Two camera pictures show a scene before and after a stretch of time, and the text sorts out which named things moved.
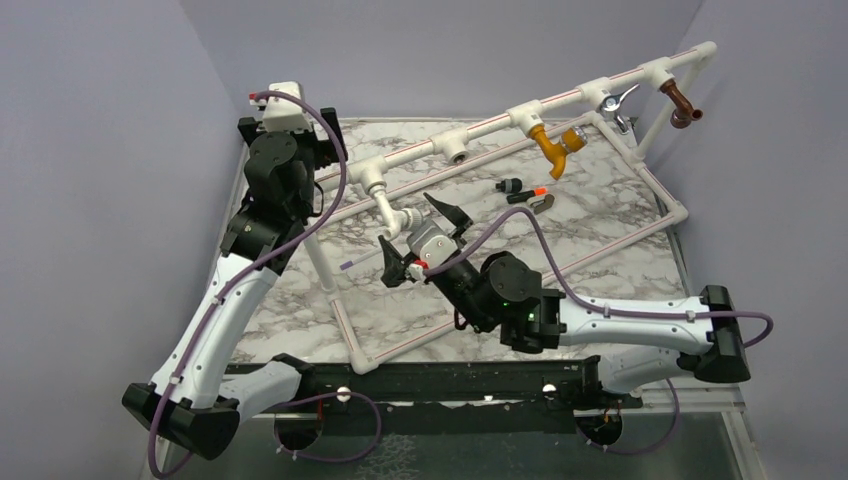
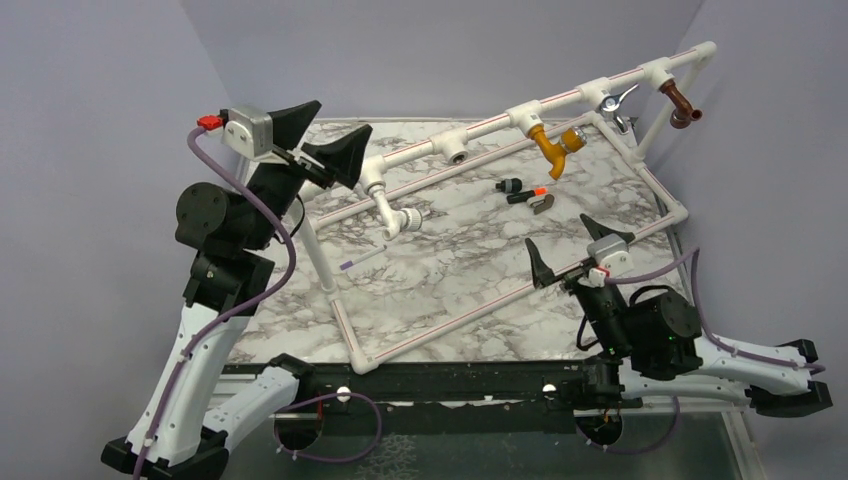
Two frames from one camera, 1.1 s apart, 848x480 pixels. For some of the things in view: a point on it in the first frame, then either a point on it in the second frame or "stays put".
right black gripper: (395, 266) -> (540, 271)
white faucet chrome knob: (397, 220) stays put
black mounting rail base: (529, 396) stays put
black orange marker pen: (524, 196) stays put
